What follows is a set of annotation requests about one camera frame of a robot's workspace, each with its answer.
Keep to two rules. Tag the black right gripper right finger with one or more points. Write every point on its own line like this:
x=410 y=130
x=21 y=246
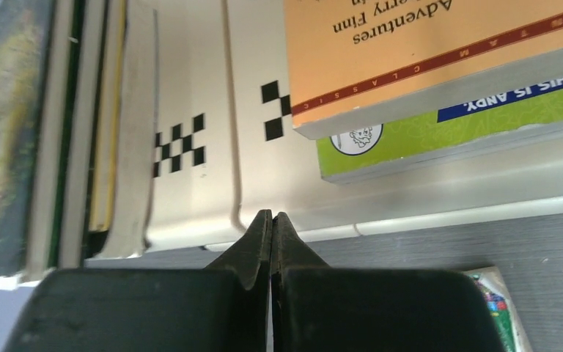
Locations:
x=317 y=307

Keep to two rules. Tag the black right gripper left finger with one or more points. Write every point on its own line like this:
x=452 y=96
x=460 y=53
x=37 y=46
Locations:
x=221 y=307

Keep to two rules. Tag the black Moon and Sixpence book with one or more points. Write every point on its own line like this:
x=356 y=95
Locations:
x=86 y=41

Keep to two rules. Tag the dark green cartoon book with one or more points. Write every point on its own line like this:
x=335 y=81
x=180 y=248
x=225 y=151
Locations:
x=499 y=301

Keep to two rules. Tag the orange Huckleberry Finn book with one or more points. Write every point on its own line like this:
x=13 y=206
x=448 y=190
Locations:
x=353 y=64

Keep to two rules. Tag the yellow hardcover book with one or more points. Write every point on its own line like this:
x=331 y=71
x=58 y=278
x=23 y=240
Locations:
x=101 y=205

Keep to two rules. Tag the green Alice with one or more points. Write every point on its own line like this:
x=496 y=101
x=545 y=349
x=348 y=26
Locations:
x=39 y=47

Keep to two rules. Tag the lime green cartoon book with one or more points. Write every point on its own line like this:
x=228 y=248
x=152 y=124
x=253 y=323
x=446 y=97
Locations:
x=509 y=119

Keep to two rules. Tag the cream three-tier shelf rack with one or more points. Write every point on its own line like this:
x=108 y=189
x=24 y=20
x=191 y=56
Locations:
x=226 y=148

